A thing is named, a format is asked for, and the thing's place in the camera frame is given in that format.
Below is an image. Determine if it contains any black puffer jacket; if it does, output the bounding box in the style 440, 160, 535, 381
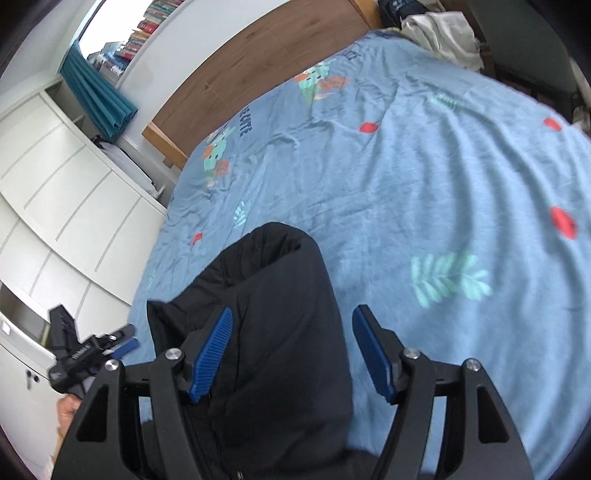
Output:
146, 223, 377, 479

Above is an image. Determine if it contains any person's left hand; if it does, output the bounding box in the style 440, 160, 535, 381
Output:
56, 394, 82, 437

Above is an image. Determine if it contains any white wardrobe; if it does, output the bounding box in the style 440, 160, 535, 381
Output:
1, 92, 165, 476

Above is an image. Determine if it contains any blue cartoon bed sheet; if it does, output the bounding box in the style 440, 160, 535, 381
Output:
129, 31, 590, 479

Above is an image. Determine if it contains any teal curtain left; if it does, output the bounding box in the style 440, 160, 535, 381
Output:
60, 41, 138, 142

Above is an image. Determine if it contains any row of books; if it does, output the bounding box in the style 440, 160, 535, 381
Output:
79, 0, 184, 84

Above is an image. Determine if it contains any white cloth pile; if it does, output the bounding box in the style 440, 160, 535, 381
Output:
401, 12, 484, 72

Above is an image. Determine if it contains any wooden headboard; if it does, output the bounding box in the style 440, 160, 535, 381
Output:
142, 0, 382, 168

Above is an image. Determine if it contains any dark blue backpack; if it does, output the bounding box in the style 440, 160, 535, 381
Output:
378, 0, 429, 28

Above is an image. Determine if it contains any grey office chair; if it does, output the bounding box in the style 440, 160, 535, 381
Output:
468, 0, 582, 120

